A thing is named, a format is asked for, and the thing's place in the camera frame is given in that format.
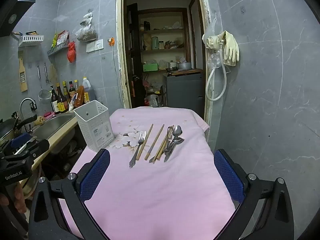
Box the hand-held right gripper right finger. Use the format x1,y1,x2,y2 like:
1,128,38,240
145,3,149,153
214,149,294,240

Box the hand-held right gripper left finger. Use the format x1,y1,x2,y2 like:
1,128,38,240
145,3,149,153
28,149,112,240

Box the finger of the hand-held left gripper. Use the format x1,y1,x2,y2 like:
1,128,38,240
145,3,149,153
14,139,50,157
5,133,38,150

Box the white perforated utensil holder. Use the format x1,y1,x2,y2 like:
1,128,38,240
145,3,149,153
73,100,115,153

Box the wooden chopstick purple band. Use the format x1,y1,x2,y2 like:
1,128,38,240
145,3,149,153
144,124,165,161

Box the person's left hand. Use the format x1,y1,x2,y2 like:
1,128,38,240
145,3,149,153
0,184,27,214

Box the black pan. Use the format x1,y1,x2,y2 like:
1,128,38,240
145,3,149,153
0,115,38,140

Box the steel sink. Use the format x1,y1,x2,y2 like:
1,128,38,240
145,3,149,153
32,114,75,140

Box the metal faucet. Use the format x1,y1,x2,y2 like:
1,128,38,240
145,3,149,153
19,97,37,133

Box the metal fork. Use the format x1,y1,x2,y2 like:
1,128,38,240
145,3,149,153
129,130,147,168

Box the dark pump bottle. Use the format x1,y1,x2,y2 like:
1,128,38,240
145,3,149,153
50,85,58,113

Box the metal strainer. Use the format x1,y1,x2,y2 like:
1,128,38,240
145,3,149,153
37,66,52,105

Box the dark sauce bottle yellow label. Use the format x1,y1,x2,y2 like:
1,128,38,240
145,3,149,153
55,82,66,113

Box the yellow cap sauce bottle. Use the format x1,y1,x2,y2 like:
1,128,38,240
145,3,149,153
62,81,71,105

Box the wooden grater board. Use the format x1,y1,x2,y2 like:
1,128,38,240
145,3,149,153
18,50,28,92

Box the pink floral cloth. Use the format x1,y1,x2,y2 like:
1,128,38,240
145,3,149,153
59,106,237,240

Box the orange seasoning packet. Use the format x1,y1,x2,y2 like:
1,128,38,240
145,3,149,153
75,85,85,107

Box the cooking oil jug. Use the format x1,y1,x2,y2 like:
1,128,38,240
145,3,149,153
82,77,97,102

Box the white plastic bag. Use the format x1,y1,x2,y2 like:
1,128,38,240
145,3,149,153
145,95,161,108

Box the grey cabinet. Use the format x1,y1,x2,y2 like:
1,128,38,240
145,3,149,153
164,71,205,110

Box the red plastic bag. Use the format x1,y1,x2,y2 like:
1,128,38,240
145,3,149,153
67,42,76,63

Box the red seasoning packet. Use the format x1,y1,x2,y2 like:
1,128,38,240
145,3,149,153
57,30,69,46

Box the hanging clear bag dried goods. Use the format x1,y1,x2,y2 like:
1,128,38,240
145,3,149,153
75,11,98,42

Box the black range hood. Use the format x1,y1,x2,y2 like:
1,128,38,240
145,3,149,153
0,0,40,38

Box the cream rubber gloves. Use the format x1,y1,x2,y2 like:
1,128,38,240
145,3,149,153
202,30,240,67

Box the dark wooden door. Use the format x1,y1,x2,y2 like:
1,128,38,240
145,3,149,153
126,4,145,108

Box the wooden shelf unit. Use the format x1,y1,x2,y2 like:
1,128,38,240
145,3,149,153
137,7,192,71

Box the white hose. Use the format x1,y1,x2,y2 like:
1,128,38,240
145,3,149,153
205,39,228,102

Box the metal wall shelf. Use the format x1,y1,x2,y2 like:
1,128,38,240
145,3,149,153
47,40,70,57

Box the white plastic wall rack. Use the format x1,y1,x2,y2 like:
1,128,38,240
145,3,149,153
18,34,45,48

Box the white wall socket panel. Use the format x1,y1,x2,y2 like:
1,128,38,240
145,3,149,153
86,39,104,53

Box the beige door frame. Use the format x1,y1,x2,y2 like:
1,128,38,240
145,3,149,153
115,0,213,120

